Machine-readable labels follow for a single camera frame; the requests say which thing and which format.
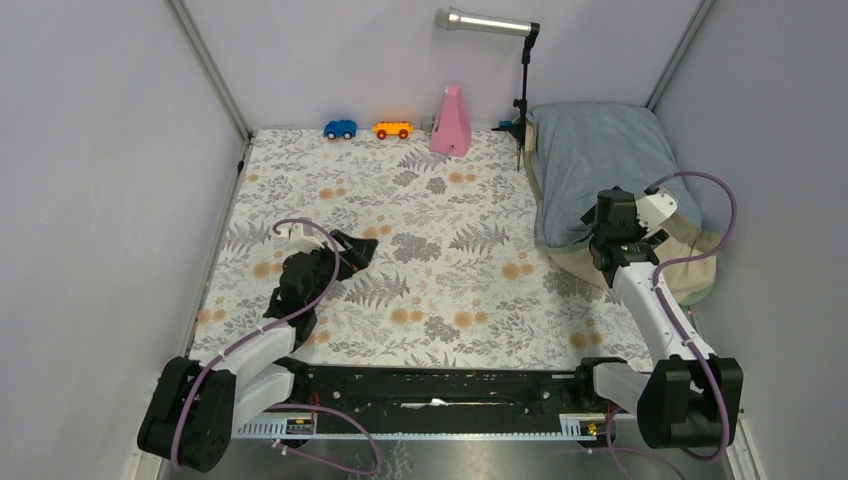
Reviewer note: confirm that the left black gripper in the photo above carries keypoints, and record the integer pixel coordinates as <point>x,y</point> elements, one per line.
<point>357,251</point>

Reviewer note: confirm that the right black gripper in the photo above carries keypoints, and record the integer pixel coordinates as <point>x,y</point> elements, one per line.
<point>641,233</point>

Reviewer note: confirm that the white pillow with yellow edge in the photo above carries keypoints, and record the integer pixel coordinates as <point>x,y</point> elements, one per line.
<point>690,278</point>

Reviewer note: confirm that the blue pillowcase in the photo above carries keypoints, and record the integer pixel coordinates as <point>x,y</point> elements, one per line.
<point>583,148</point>

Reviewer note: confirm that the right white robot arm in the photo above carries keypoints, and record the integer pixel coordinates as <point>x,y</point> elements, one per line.
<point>691,397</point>

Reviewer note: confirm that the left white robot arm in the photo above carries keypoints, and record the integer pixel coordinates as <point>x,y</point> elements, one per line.
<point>197,405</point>

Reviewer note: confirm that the floral table cloth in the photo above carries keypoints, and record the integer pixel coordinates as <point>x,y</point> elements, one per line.
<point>457,279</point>

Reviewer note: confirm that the blue toy car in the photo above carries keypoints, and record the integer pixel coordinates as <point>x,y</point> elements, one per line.
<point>340,129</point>

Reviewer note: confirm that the orange toy car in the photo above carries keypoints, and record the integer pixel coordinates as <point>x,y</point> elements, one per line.
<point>383,130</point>

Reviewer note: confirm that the black microphone stand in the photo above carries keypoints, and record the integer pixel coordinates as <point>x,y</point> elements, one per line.
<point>517,128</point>

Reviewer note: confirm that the pink metronome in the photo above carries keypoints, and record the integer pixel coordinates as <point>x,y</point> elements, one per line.
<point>451,133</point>

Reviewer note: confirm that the silver microphone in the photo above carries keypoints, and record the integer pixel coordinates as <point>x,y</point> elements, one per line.
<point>452,19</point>

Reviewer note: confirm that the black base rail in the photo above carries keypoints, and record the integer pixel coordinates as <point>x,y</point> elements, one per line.
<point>367,392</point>

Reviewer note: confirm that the white slotted cable duct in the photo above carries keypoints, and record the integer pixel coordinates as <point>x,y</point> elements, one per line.
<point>421,426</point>

